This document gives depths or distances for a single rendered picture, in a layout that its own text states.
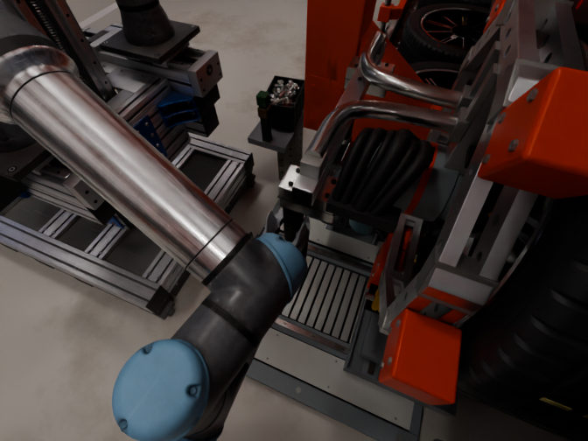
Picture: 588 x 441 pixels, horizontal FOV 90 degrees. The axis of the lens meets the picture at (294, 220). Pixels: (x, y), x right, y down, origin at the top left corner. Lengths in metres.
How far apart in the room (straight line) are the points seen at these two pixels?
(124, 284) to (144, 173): 0.99
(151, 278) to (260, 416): 0.64
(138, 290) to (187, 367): 0.98
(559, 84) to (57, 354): 1.62
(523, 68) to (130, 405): 0.45
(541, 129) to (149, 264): 1.24
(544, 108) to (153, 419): 0.36
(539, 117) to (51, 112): 0.40
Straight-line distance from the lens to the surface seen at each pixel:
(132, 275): 1.29
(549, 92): 0.29
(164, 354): 0.29
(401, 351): 0.42
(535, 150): 0.27
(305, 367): 1.21
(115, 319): 1.52
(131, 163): 0.33
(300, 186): 0.38
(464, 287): 0.37
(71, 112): 0.36
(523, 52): 0.42
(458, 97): 0.53
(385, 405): 1.24
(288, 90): 1.30
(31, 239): 1.61
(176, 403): 0.28
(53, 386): 1.57
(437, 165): 0.55
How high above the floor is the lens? 1.28
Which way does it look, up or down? 57 degrees down
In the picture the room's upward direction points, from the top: straight up
